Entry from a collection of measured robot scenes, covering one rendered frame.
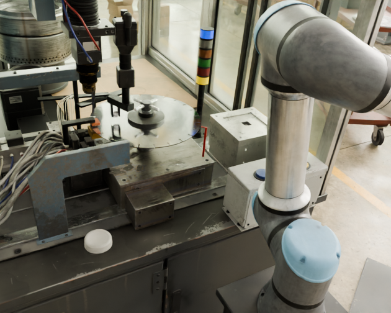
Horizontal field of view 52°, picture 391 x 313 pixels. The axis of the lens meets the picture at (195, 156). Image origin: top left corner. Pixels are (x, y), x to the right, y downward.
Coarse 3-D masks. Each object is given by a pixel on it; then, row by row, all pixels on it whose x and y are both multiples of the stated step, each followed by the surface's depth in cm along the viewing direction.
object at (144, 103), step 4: (136, 100) 120; (140, 100) 120; (144, 100) 119; (148, 100) 119; (152, 100) 120; (156, 100) 121; (144, 104) 117; (148, 104) 118; (136, 108) 115; (140, 108) 116; (144, 108) 118; (148, 108) 118; (152, 108) 117; (156, 108) 116
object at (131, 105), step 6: (126, 90) 109; (108, 96) 114; (114, 96) 114; (126, 96) 110; (114, 102) 113; (120, 102) 112; (126, 102) 111; (132, 102) 112; (120, 108) 113; (126, 108) 111; (132, 108) 112
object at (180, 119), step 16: (144, 96) 133; (160, 96) 134; (96, 112) 122; (176, 112) 126; (192, 112) 127; (96, 128) 114; (112, 128) 115; (128, 128) 115; (144, 128) 116; (160, 128) 117; (176, 128) 118; (192, 128) 118; (144, 144) 109; (160, 144) 110; (176, 144) 111
